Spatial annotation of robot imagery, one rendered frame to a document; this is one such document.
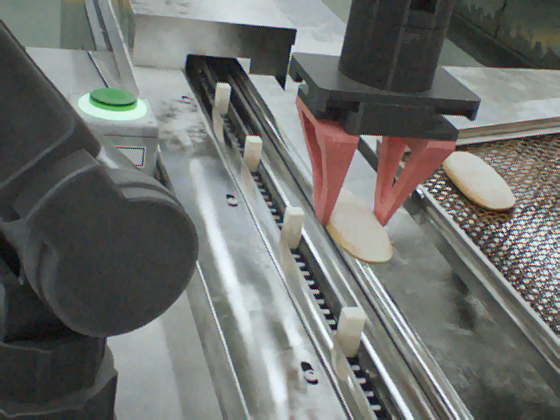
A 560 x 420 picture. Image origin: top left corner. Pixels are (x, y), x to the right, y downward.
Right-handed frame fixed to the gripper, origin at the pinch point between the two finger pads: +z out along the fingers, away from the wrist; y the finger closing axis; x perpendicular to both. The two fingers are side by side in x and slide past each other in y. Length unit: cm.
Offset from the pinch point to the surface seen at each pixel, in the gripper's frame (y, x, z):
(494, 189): -15.2, -8.2, 1.9
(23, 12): 12, -362, 93
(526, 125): -23.7, -19.1, 0.5
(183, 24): 3.4, -45.2, 1.7
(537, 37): -205, -296, 62
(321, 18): -28, -90, 11
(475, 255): -9.6, 0.3, 2.9
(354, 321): -0.2, 3.7, 6.1
